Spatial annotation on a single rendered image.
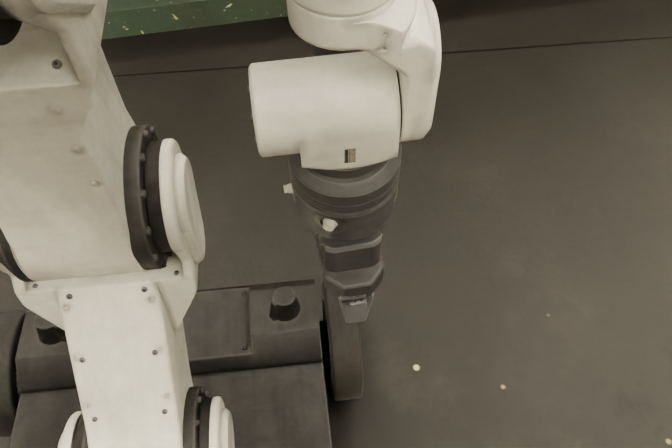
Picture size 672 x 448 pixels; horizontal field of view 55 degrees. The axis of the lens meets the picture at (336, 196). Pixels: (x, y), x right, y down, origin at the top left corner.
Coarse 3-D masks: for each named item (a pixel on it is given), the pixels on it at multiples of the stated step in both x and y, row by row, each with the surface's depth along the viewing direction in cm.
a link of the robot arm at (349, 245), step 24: (288, 192) 53; (312, 216) 51; (336, 216) 50; (360, 216) 50; (384, 216) 52; (336, 240) 55; (360, 240) 55; (336, 264) 56; (360, 264) 57; (336, 288) 57; (360, 288) 57
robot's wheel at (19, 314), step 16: (0, 320) 103; (16, 320) 102; (0, 336) 100; (16, 336) 100; (0, 352) 98; (0, 368) 97; (0, 384) 97; (16, 384) 99; (0, 400) 97; (16, 400) 98; (0, 416) 98; (0, 432) 100
